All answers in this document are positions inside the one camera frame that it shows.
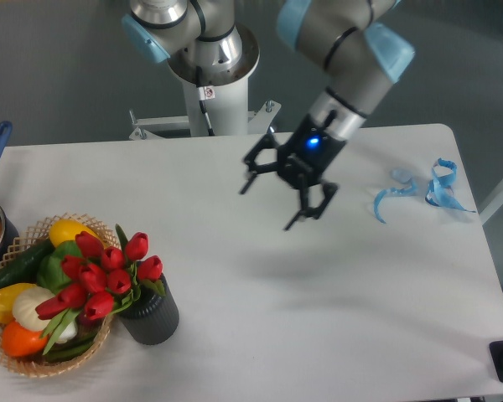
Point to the green bok choy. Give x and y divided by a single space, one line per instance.
58 273

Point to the dark grey ribbed vase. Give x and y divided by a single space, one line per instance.
152 319

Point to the tangled blue tape strip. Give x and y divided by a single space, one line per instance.
439 191

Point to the curved blue tape strip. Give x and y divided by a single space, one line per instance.
410 189

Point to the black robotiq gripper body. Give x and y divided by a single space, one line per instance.
308 151

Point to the clear tape piece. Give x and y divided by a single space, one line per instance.
401 175

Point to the white steamed bun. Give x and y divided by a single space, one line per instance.
24 308

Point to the yellow lemon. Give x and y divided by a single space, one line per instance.
67 229

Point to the orange fruit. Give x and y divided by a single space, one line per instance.
18 341

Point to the woven bamboo basket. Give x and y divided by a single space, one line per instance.
88 339

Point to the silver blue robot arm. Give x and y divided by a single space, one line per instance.
363 58

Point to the red tulip bouquet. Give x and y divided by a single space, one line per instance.
113 276

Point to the yellow bell pepper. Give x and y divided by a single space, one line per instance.
8 295

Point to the green cucumber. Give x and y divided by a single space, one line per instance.
24 267

